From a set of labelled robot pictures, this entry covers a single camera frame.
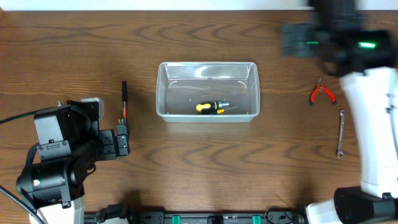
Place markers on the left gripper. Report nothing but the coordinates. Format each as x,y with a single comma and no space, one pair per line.
122,140

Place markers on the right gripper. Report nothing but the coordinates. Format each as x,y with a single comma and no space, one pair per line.
292,39

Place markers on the small claw hammer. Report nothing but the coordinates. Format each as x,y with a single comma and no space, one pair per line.
125,104

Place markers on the red handled pliers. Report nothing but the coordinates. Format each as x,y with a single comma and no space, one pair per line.
319,86

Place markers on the slim black yellow screwdriver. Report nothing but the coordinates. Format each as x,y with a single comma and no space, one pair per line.
228,109

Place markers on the stubby yellow black screwdriver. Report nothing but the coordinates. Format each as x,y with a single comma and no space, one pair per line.
212,107

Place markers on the silver wrench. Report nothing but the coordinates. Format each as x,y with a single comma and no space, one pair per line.
339,151

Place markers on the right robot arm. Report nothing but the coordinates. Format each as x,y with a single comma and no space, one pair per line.
365,62

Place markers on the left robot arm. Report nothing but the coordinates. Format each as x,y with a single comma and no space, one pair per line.
70,143

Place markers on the clear plastic container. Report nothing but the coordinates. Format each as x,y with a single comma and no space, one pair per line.
183,85

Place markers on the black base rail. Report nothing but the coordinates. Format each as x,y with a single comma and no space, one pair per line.
120,213

